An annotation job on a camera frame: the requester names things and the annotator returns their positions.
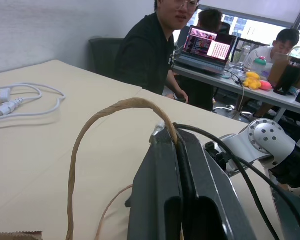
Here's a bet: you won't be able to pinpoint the open dark laptop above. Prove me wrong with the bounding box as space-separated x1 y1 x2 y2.
175 24 238 76

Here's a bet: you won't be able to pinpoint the yellow plush toy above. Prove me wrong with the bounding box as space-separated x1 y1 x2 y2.
241 71 263 90

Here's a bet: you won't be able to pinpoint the person in black shirt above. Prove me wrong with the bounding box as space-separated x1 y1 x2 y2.
114 0 201 105

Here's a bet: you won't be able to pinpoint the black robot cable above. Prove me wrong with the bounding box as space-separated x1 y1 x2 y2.
211 141 281 240
173 121 300 240

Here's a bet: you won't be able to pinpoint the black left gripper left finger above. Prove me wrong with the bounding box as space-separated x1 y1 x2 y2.
124 126 184 240

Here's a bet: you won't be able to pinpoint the white power cable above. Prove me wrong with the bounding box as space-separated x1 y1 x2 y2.
0 83 67 124

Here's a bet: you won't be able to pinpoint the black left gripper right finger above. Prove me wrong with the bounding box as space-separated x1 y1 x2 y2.
176 124 259 240

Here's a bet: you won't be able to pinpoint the brown paper bag on desk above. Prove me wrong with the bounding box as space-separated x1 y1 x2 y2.
266 51 300 90

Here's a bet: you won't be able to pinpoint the dark-haired person behind laptop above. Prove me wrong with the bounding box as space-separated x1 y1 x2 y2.
196 8 224 34

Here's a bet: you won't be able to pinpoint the white cup with green lid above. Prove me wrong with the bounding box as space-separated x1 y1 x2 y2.
250 56 268 76

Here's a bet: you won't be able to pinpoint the silver office chair base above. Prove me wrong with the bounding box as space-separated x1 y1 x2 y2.
213 104 254 122

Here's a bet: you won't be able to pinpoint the grey office desk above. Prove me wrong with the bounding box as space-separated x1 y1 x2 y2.
171 61 300 124

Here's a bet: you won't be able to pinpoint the pink plush toy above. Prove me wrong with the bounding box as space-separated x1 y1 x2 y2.
258 79 274 92

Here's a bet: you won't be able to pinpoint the brown paper bag with handles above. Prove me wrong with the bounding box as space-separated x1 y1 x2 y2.
0 97 185 240

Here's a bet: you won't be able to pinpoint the clear-framed glasses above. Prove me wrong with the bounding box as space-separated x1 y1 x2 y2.
173 0 200 11

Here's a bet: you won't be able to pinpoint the black drink tumbler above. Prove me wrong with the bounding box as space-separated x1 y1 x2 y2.
273 58 300 96

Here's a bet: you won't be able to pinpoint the person in white shirt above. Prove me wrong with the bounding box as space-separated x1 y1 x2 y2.
243 28 300 75

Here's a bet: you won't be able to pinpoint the black office chair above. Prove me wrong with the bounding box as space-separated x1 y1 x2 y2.
88 37 126 76

